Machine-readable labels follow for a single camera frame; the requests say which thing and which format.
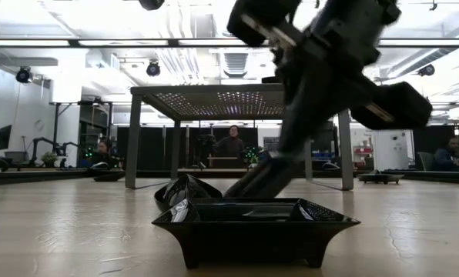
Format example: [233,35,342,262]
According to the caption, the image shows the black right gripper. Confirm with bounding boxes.
[223,0,433,199]

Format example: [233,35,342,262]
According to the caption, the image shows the square black plastic plate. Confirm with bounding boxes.
[151,198,361,269]

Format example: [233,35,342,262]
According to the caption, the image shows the round ridged black plate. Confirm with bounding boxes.
[154,173,223,213]

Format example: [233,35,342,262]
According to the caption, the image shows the small black plate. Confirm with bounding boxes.
[92,171,126,182]

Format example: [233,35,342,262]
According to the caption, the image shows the black cabinet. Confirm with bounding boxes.
[313,122,337,170]

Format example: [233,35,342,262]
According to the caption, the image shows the shelf with red bins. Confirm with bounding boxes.
[352,145,374,170]

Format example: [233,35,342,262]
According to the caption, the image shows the white pillar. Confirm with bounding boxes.
[371,128,410,172]

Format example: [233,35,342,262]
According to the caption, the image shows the person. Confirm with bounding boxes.
[216,125,246,169]
[431,136,459,172]
[89,138,118,169]

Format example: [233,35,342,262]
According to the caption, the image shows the ceiling air vent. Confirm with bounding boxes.
[220,52,250,78]

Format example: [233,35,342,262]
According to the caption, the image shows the black partition screen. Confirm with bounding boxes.
[412,125,459,172]
[116,126,260,170]

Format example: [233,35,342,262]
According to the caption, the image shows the grey perforated metal shelf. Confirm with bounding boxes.
[124,83,354,192]

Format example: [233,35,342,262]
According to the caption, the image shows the white box fixture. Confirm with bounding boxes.
[49,75,83,104]

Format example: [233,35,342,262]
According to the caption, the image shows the potted green plant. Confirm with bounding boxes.
[40,152,59,169]

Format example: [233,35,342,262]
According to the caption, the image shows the black monitor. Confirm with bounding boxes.
[0,125,13,151]

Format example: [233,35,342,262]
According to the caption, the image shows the silver ventilation duct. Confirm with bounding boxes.
[212,0,240,38]

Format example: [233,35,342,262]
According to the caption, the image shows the black metal frame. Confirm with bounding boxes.
[49,100,115,157]

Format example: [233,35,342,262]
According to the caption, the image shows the black table border rail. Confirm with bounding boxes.
[0,168,459,186]

